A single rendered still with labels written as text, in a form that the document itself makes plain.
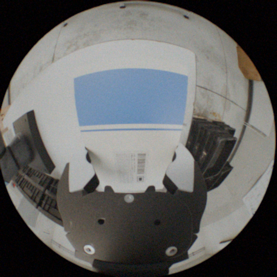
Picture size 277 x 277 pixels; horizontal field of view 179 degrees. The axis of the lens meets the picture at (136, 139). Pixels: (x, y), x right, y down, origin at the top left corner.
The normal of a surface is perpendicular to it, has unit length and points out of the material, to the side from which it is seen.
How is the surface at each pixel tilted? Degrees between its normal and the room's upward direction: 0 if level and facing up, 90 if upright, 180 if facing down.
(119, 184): 0
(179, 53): 0
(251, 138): 90
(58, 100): 0
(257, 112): 90
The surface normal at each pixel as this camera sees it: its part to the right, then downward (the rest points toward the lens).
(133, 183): 0.04, 0.48
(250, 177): -1.00, 0.01
